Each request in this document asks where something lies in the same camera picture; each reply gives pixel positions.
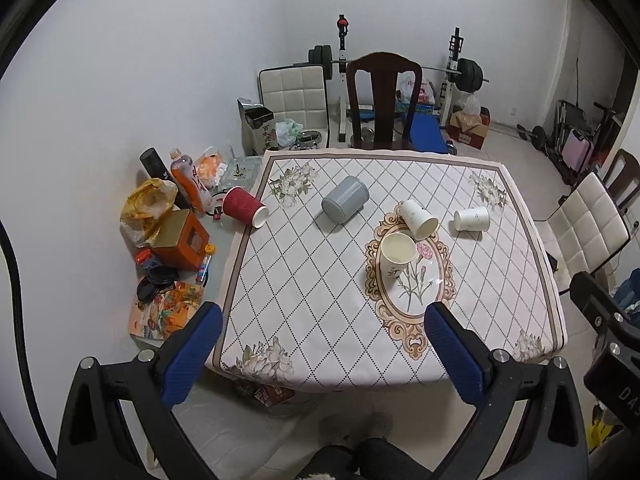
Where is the red ribbed paper cup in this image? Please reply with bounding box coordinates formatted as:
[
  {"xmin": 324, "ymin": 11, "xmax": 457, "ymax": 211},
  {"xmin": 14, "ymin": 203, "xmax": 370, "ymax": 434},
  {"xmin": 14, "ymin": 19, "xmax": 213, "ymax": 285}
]
[{"xmin": 222, "ymin": 186, "xmax": 270, "ymax": 229}]

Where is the white paper cup centre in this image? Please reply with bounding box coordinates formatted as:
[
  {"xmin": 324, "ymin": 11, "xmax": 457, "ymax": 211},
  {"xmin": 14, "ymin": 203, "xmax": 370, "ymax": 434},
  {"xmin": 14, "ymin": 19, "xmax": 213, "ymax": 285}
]
[{"xmin": 399, "ymin": 200, "xmax": 439, "ymax": 242}]

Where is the black cylinder bottle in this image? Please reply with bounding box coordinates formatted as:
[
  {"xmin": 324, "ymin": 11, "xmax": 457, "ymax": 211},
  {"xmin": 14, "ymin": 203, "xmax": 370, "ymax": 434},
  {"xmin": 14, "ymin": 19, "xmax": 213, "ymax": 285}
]
[{"xmin": 139, "ymin": 148, "xmax": 172, "ymax": 182}]

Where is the floral diamond pattern tablecloth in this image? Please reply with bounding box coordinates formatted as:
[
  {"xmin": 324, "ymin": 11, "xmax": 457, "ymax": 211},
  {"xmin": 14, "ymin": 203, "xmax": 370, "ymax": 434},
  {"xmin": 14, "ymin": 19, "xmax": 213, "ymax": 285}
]
[{"xmin": 207, "ymin": 150, "xmax": 567, "ymax": 391}]

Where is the cardboard box with tissue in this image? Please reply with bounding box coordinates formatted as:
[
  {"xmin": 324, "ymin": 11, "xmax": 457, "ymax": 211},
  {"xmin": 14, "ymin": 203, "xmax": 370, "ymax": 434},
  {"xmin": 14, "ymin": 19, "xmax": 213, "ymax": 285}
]
[{"xmin": 446, "ymin": 93, "xmax": 491, "ymax": 150}]

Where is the grey plastic cup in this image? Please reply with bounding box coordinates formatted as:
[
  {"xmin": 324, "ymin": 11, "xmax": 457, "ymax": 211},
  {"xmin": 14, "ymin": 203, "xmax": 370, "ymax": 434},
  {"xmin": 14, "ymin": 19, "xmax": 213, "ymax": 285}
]
[{"xmin": 321, "ymin": 176, "xmax": 370, "ymax": 224}]

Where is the white paper cup right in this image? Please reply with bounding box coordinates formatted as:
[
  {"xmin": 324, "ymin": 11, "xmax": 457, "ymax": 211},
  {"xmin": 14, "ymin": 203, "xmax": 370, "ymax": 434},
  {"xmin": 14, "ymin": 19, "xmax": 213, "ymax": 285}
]
[{"xmin": 454, "ymin": 206, "xmax": 490, "ymax": 232}]

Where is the dark wooden chair far right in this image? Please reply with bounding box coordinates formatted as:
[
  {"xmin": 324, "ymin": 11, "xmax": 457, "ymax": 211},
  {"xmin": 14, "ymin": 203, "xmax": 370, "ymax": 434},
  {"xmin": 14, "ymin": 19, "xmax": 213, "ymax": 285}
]
[{"xmin": 603, "ymin": 148, "xmax": 640, "ymax": 214}]

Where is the white paper cup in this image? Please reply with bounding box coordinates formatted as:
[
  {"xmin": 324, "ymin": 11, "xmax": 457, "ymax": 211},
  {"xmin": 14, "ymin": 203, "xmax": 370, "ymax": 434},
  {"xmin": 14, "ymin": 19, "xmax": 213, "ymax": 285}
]
[
  {"xmin": 454, "ymin": 206, "xmax": 490, "ymax": 232},
  {"xmin": 399, "ymin": 200, "xmax": 439, "ymax": 242}
]

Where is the barbell with black plates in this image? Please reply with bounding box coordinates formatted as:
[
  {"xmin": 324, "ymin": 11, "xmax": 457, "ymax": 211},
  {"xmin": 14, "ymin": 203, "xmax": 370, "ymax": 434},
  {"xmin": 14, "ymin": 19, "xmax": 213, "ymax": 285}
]
[{"xmin": 295, "ymin": 44, "xmax": 487, "ymax": 93}]

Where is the small dumbbell on floor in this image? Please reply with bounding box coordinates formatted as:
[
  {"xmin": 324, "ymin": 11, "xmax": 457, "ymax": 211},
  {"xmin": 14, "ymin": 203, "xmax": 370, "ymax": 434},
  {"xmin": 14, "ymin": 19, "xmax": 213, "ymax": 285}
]
[{"xmin": 516, "ymin": 124, "xmax": 547, "ymax": 152}]

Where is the red white plastic bag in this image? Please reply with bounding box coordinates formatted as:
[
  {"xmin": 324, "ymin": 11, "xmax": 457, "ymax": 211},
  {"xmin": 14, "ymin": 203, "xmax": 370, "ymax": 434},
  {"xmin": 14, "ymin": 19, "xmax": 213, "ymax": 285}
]
[{"xmin": 397, "ymin": 71, "xmax": 436, "ymax": 106}]

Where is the dark wooden chair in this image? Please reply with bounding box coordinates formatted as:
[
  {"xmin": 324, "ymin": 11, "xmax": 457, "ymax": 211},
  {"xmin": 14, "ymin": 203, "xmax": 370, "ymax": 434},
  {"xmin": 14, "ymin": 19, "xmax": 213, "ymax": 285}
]
[
  {"xmin": 603, "ymin": 148, "xmax": 640, "ymax": 214},
  {"xmin": 346, "ymin": 70, "xmax": 422, "ymax": 151}
]

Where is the blue bench pad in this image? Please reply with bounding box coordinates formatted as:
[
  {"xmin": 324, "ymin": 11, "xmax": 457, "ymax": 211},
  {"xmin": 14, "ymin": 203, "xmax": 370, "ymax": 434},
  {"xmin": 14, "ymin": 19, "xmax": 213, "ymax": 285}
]
[{"xmin": 409, "ymin": 114, "xmax": 448, "ymax": 154}]

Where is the orange snack bag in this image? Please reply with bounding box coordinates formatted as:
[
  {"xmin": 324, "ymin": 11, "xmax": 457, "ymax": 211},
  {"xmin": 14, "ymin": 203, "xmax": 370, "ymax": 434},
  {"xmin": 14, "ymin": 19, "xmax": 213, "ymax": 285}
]
[{"xmin": 195, "ymin": 146, "xmax": 228, "ymax": 190}]

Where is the white cup with black calligraphy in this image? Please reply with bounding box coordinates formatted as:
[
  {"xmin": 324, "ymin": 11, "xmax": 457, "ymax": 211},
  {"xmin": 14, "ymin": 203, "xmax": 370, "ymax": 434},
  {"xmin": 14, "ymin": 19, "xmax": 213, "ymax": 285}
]
[{"xmin": 380, "ymin": 232, "xmax": 416, "ymax": 278}]

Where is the pink suitcase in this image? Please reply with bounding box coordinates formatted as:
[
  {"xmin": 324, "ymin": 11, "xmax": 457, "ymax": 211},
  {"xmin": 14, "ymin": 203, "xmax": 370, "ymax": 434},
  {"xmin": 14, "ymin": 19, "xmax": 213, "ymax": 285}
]
[{"xmin": 562, "ymin": 128, "xmax": 593, "ymax": 174}]

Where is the blue crumpled cloth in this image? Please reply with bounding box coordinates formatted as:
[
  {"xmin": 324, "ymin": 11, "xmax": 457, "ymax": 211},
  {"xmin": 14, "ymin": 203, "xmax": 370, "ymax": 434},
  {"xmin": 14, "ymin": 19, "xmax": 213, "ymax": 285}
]
[{"xmin": 613, "ymin": 268, "xmax": 640, "ymax": 311}]

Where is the colourful snack packet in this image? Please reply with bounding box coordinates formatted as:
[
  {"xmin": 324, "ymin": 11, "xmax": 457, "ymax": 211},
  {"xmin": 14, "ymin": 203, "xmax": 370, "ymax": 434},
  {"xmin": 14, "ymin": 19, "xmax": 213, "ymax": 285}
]
[{"xmin": 128, "ymin": 282, "xmax": 204, "ymax": 341}]

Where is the white padded chair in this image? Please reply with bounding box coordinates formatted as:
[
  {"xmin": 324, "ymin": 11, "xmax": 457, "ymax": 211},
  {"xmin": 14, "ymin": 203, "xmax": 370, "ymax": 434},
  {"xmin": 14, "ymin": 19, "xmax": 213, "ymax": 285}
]
[
  {"xmin": 258, "ymin": 64, "xmax": 330, "ymax": 151},
  {"xmin": 534, "ymin": 172, "xmax": 631, "ymax": 294}
]

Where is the white barbell rack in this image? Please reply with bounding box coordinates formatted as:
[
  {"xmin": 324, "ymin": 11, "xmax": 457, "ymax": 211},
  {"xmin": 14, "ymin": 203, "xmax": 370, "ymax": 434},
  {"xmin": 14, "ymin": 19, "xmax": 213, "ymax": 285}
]
[{"xmin": 333, "ymin": 14, "xmax": 464, "ymax": 142}]

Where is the orange gift box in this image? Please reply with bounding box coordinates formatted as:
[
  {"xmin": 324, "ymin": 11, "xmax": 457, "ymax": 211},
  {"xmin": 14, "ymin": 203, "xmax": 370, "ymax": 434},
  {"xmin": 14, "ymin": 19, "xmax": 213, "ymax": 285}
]
[{"xmin": 151, "ymin": 209, "xmax": 209, "ymax": 271}]

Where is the white padded chair right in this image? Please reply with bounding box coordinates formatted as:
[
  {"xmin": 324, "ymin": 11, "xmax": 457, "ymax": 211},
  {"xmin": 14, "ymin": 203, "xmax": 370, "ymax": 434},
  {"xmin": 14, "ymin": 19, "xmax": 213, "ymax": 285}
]
[{"xmin": 534, "ymin": 172, "xmax": 631, "ymax": 294}]

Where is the white padded chair back left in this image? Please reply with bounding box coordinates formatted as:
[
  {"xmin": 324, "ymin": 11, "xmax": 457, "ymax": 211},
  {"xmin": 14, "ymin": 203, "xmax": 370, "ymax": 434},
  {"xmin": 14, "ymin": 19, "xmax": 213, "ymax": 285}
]
[{"xmin": 258, "ymin": 64, "xmax": 330, "ymax": 151}]

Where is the yellow plastic bag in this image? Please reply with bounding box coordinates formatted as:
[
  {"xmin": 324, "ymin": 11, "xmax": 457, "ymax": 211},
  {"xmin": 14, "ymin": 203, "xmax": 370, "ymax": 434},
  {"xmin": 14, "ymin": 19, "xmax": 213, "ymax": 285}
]
[{"xmin": 119, "ymin": 178, "xmax": 178, "ymax": 248}]

